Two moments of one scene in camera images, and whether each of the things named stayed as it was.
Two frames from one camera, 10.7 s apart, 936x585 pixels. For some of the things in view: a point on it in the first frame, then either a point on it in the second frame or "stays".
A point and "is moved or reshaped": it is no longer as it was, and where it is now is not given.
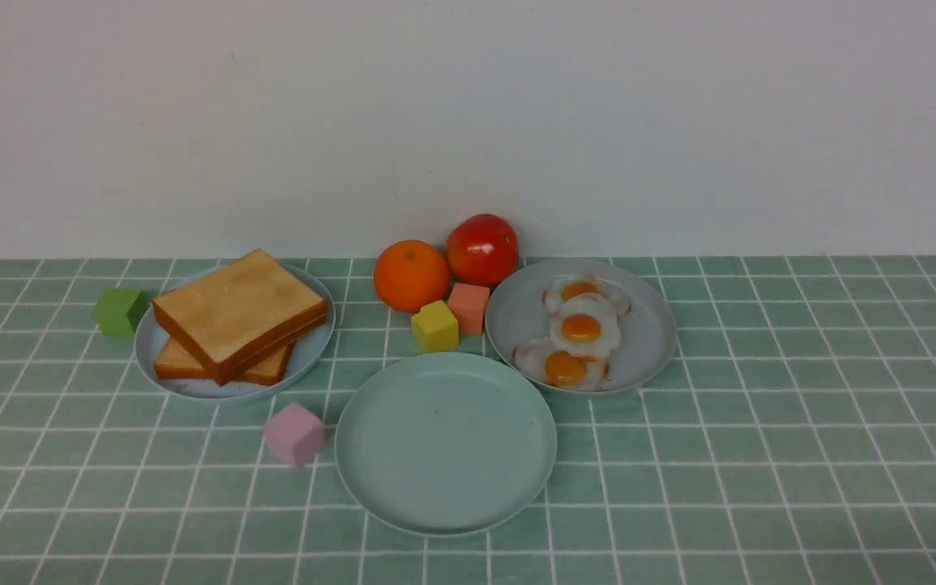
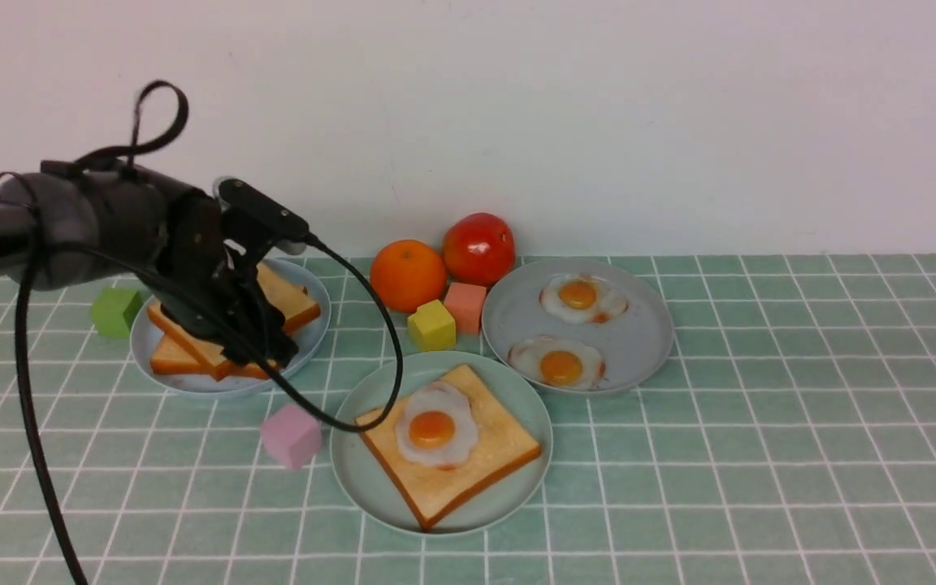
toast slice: x=236 y=309 is moved or reshaped
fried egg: x=585 y=324 → x=437 y=426
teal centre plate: x=444 y=444 stays
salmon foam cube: x=468 y=302 stays
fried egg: x=562 y=289 stays
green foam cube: x=120 y=311 stays
